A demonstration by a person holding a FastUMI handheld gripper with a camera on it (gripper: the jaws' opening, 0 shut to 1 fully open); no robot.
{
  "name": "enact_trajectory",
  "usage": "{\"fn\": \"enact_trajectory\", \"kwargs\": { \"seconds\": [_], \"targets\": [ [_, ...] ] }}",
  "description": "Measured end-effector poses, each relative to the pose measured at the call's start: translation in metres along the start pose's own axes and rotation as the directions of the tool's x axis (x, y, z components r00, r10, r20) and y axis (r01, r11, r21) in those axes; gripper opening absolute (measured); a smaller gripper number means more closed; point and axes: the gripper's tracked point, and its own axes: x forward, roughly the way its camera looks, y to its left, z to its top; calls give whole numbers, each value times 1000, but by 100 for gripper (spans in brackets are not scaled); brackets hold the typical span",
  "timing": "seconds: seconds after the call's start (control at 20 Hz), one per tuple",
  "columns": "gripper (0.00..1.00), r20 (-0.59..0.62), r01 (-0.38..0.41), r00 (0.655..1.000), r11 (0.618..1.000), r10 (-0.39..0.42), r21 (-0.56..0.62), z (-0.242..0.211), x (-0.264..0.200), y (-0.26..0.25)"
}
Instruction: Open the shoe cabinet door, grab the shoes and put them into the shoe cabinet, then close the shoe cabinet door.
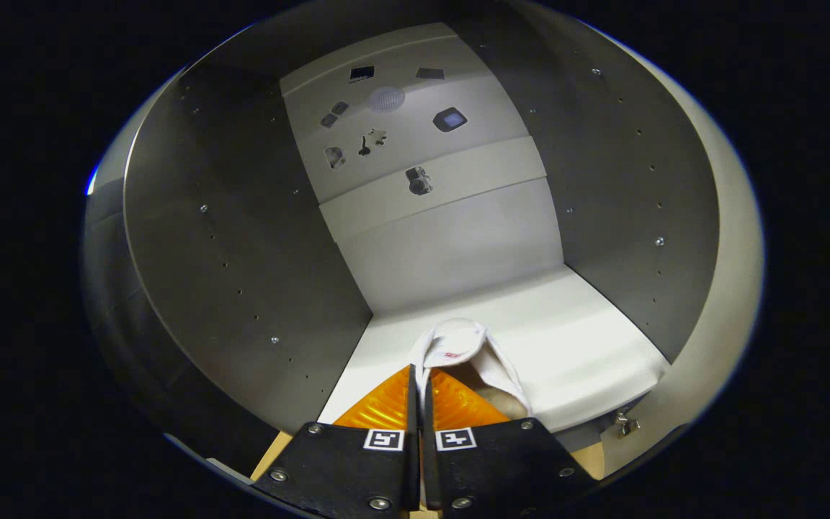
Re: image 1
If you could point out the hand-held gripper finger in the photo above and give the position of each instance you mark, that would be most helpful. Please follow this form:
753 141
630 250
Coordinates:
413 461
431 468

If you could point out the white cabinet shelf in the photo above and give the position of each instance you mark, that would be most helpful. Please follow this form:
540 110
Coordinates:
573 339

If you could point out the white shoe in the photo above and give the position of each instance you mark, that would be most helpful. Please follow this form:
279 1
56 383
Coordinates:
458 339

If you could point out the dark grey shoe cabinet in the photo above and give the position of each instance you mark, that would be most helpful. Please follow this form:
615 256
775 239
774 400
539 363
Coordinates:
242 252

